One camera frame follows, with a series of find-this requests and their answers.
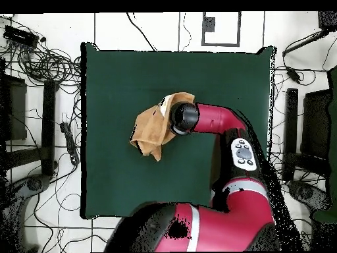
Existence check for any black power strip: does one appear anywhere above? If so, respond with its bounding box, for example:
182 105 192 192
59 121 80 166

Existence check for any black rod with head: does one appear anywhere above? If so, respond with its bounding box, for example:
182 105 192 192
282 11 337 57

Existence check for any grey rectangular frame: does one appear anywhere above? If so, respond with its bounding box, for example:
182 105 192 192
201 11 241 47

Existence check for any dark green table cloth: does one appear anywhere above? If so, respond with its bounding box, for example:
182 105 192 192
80 42 276 221

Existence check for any black upright bar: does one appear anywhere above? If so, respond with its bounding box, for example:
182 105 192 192
41 80 57 176
282 88 299 181

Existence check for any black flat panel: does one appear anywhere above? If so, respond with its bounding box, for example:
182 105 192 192
0 74 28 142
301 89 332 159

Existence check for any long black cable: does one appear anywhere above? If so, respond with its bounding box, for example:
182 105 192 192
126 11 158 51

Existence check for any black stand base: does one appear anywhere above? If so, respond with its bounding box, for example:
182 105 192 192
288 180 330 211
5 173 52 211

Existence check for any black cable tangle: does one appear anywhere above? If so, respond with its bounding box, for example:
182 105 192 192
0 43 82 88

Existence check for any black electronics box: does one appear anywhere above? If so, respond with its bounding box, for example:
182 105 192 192
3 24 40 48

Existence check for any black power adapter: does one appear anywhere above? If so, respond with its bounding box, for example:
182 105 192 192
285 65 302 84

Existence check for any tan terry towel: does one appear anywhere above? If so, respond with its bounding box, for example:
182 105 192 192
128 92 196 162

